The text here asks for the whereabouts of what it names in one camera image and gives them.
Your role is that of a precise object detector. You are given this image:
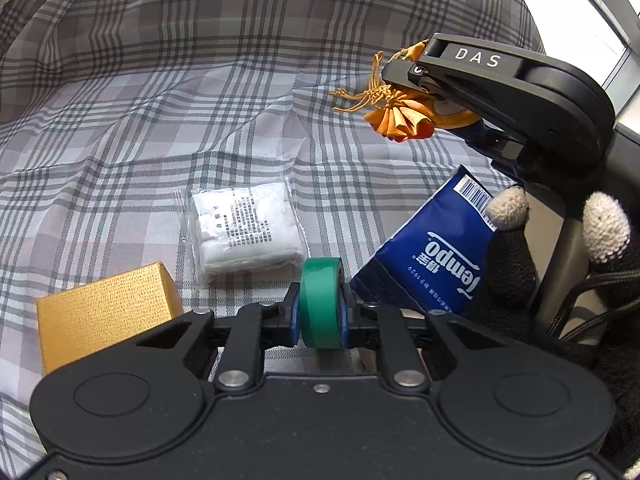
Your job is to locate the green tape roll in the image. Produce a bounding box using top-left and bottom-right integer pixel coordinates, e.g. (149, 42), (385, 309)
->
(299, 257), (345, 350)

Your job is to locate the grey plaid bed sheet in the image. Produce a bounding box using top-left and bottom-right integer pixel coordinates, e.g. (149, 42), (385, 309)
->
(0, 0), (551, 480)

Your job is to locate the black cable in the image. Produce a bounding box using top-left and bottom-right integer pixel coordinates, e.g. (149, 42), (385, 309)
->
(547, 270), (640, 341)

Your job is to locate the blue tissue pack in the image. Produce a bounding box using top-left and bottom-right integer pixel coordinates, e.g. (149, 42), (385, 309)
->
(349, 164), (501, 318)

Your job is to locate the gold textured box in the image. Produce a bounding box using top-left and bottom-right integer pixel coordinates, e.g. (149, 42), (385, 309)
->
(36, 261), (185, 376)

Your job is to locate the clear packet of cotton pads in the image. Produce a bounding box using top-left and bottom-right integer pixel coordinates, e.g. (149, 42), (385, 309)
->
(175, 176), (311, 288)

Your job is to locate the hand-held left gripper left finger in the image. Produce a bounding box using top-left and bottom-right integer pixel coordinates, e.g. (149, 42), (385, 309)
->
(135, 282), (303, 394)

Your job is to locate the orange drawstring pouch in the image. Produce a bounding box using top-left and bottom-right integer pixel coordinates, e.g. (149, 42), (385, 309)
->
(329, 42), (483, 141)

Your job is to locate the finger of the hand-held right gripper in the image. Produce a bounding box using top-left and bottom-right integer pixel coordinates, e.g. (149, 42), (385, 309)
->
(450, 120), (526, 161)
(382, 32), (531, 127)

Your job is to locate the window frame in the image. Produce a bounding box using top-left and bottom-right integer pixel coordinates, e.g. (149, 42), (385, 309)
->
(550, 0), (640, 126)

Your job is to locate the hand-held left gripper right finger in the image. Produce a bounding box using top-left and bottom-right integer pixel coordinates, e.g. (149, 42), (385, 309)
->
(340, 284), (506, 394)

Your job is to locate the person's right hand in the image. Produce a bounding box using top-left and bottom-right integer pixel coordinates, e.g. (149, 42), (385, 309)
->
(467, 186), (640, 471)

